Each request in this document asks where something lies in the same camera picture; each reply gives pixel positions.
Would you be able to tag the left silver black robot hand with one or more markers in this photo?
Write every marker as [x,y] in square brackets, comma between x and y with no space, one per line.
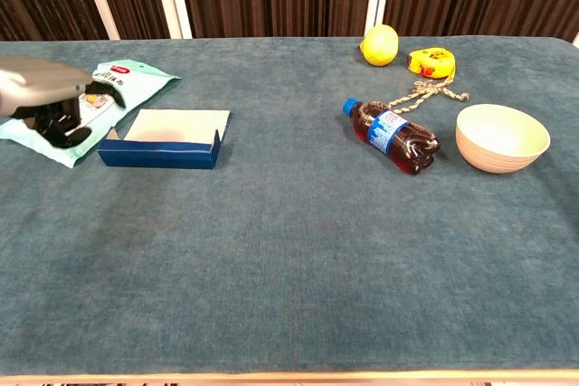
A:
[45,83]

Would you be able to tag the blue printed glasses case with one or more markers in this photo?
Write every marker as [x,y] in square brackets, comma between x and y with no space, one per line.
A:
[154,159]

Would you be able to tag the teal wipes packet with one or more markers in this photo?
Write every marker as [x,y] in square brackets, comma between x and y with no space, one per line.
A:
[140,83]

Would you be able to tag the teal table cloth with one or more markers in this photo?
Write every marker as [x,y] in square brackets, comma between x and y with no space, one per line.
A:
[289,246]

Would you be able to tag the yellow lemon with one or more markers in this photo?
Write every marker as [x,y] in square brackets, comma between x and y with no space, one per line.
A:
[380,44]

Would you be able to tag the cola bottle blue label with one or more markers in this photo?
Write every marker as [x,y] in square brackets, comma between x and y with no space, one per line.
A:
[393,133]

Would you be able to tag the yellow tape measure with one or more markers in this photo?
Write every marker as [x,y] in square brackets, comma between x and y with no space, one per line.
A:
[429,61]

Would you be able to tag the cream bowl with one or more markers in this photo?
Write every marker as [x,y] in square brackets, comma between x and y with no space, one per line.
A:
[497,153]

